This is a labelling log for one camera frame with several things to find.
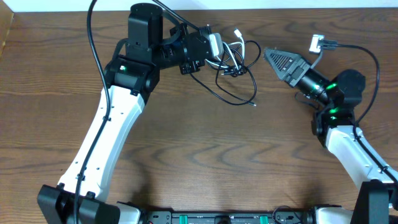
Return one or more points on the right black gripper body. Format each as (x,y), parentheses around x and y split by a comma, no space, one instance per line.
(303,67)

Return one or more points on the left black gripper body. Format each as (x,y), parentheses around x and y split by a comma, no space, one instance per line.
(178,32)

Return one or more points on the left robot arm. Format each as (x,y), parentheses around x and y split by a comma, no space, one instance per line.
(158,38)

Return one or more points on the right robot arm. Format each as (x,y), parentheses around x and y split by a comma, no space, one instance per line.
(335,126)

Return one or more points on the wooden side panel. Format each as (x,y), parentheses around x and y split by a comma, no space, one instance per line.
(6,19)

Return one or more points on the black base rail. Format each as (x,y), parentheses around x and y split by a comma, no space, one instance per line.
(282,214)

